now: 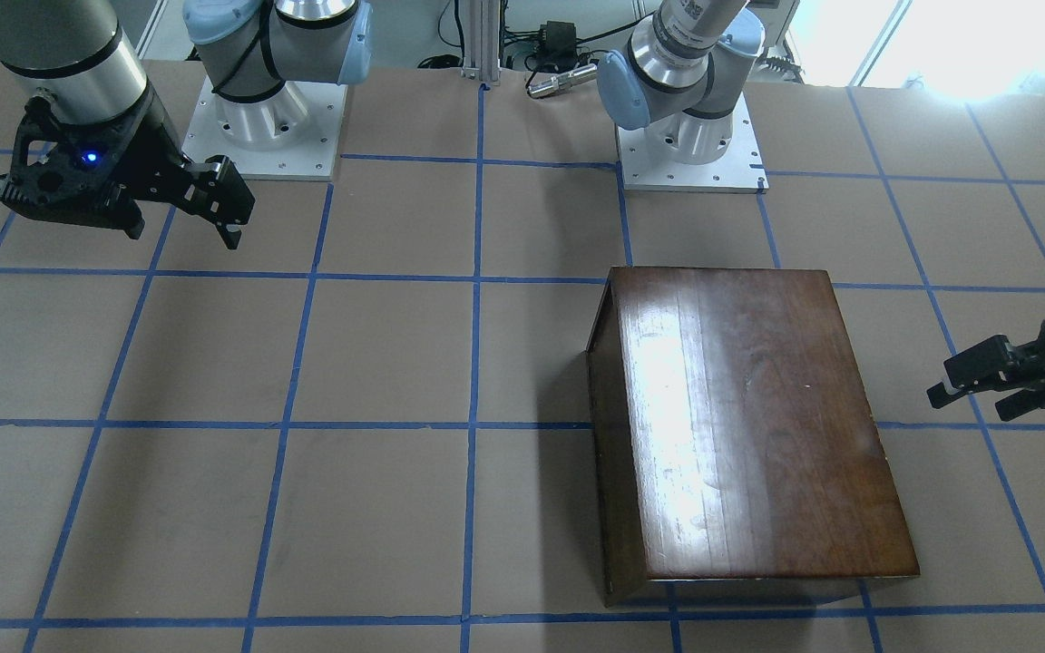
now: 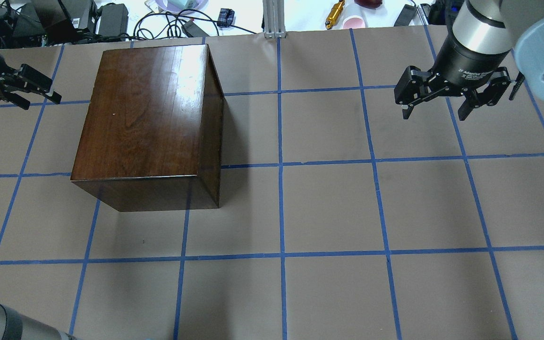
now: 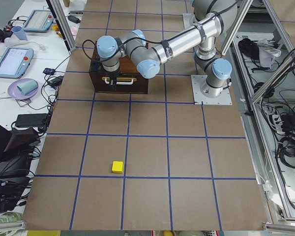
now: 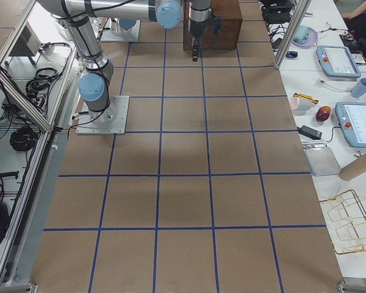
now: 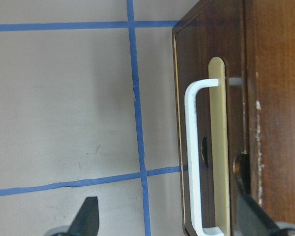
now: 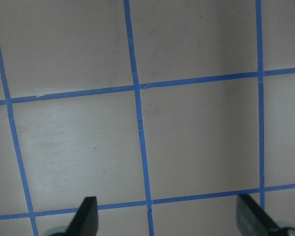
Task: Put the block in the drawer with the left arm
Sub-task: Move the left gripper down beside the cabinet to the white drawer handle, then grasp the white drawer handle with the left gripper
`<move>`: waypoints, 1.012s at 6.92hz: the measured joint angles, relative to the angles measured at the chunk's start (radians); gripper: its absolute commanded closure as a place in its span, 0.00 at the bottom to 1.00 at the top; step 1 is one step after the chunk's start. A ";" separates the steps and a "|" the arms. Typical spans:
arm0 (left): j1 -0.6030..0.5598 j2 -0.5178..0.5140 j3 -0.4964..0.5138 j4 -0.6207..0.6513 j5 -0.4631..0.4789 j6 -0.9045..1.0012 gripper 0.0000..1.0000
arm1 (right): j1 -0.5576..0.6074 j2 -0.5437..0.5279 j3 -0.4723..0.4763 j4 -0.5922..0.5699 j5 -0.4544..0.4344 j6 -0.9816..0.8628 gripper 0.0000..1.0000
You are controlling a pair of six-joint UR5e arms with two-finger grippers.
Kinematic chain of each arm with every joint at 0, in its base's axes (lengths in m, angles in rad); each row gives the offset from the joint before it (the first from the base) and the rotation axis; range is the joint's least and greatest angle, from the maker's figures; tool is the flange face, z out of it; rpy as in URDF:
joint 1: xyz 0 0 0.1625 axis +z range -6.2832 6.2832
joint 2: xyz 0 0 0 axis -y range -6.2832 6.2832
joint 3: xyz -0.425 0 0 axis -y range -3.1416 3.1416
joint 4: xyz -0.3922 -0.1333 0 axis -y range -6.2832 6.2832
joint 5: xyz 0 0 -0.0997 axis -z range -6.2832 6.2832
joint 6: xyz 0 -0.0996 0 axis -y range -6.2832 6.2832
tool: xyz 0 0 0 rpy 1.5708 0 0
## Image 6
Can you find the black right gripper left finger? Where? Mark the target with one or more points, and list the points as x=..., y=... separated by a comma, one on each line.
x=85, y=222

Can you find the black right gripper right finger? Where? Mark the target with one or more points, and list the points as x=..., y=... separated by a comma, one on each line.
x=252, y=220

